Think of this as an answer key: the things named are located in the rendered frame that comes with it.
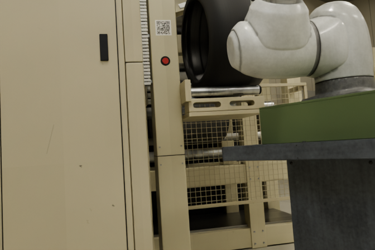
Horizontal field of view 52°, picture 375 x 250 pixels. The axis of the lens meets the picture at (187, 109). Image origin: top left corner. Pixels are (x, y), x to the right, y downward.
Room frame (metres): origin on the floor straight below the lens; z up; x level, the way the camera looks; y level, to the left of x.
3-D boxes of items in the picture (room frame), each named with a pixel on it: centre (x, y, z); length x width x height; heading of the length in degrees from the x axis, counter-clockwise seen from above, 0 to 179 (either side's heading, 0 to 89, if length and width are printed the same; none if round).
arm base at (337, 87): (1.07, -0.45, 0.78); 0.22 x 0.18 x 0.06; 135
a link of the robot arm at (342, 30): (1.06, -0.43, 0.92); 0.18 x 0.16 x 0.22; 100
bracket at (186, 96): (1.86, 0.03, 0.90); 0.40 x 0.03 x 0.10; 12
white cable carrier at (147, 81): (1.78, 0.18, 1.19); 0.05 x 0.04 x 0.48; 12
